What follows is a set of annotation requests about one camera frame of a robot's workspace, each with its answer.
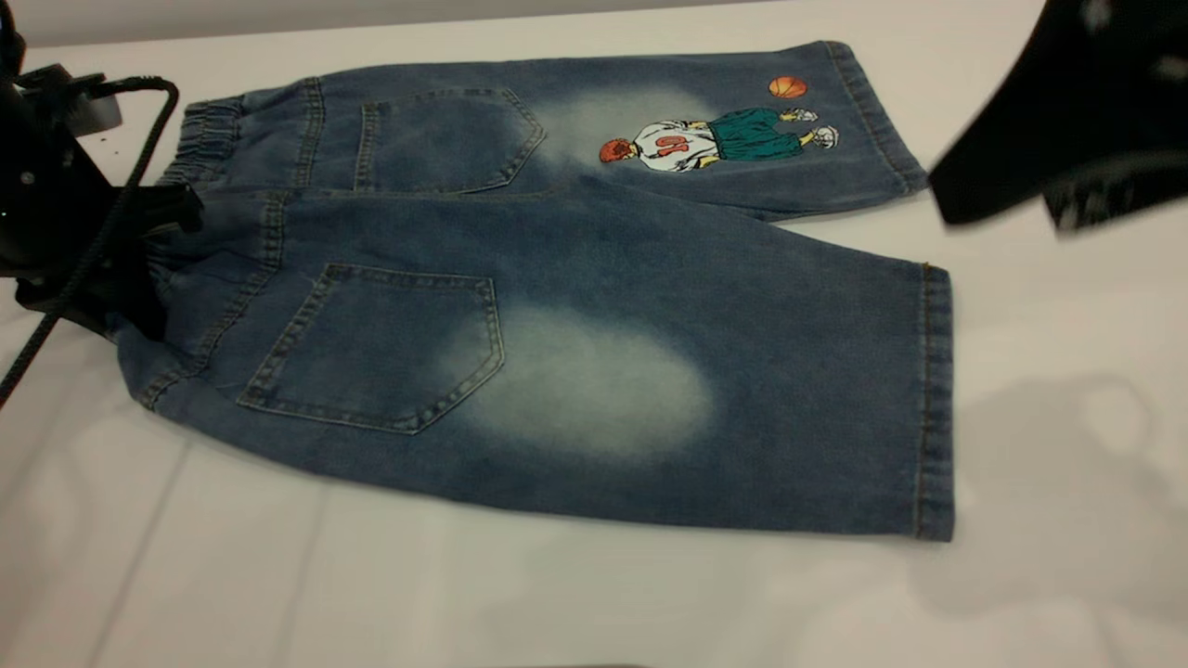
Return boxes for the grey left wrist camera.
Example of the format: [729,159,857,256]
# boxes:
[37,63,123,138]

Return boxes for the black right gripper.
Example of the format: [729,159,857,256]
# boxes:
[928,0,1188,233]

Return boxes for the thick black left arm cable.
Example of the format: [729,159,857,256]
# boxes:
[0,74,180,409]

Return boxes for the blue denim shorts with print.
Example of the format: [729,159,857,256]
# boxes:
[110,41,955,542]

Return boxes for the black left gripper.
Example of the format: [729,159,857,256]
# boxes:
[0,88,204,340]

